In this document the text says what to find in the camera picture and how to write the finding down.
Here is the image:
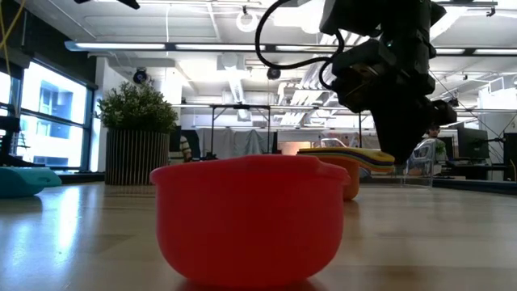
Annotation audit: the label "person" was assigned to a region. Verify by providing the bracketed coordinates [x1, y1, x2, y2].
[168, 134, 193, 165]
[422, 123, 447, 162]

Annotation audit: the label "black metal frame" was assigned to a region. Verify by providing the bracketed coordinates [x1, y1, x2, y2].
[208, 103, 272, 159]

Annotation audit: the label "green bushy plant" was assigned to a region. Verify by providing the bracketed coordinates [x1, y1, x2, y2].
[98, 79, 179, 134]

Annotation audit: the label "white ring ceiling fixture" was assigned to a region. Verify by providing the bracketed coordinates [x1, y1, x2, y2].
[235, 9, 259, 34]

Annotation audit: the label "ribbed planter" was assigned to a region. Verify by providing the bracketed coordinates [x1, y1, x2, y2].
[104, 129, 171, 187]

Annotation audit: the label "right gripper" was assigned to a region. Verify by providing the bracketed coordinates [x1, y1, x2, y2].
[334, 27, 458, 165]

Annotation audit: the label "red measuring cup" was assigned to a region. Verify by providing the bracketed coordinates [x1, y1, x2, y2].
[149, 154, 351, 289]

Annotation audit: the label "black stand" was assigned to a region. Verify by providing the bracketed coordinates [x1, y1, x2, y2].
[0, 116, 45, 169]

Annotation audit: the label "grey cover cloth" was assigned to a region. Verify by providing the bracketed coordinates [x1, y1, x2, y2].
[196, 128, 276, 159]

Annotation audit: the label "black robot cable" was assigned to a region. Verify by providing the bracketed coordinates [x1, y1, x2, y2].
[254, 0, 347, 91]

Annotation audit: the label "linear ceiling light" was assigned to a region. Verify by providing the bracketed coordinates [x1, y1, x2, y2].
[64, 40, 517, 57]

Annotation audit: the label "white ceiling duct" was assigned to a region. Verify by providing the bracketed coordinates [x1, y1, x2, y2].
[216, 51, 254, 106]

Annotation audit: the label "clear plastic basket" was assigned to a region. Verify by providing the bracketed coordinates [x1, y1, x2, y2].
[318, 137, 438, 189]

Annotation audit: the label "green measuring cup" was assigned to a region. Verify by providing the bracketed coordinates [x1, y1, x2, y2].
[314, 154, 396, 171]

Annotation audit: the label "large window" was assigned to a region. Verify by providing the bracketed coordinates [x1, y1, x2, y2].
[0, 58, 97, 173]

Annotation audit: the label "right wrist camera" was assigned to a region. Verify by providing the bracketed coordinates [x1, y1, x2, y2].
[330, 39, 391, 80]

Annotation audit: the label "black computer monitor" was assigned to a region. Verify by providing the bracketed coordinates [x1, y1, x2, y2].
[502, 132, 517, 183]
[456, 126, 490, 161]

